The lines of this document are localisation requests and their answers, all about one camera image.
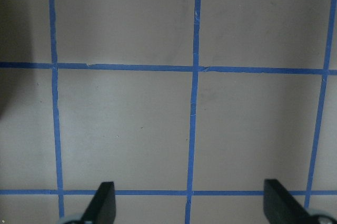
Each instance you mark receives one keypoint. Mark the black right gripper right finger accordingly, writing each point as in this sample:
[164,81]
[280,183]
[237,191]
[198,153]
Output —
[281,207]

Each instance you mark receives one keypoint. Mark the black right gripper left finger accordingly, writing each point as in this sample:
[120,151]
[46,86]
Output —
[102,207]

